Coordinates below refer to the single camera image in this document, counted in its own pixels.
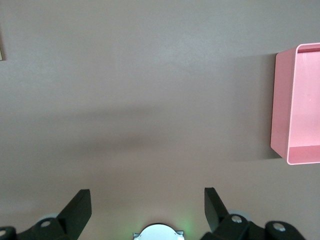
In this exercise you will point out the wooden cutting board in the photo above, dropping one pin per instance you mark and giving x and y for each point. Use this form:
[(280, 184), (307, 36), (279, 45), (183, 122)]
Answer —
[(1, 47)]

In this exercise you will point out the pink plastic box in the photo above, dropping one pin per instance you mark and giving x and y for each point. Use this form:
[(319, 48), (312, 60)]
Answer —
[(282, 105)]

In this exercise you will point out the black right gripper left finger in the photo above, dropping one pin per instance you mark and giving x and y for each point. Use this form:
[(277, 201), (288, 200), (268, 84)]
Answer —
[(70, 220)]

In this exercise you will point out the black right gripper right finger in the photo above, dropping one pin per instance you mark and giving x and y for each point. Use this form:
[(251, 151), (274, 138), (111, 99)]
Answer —
[(220, 222)]

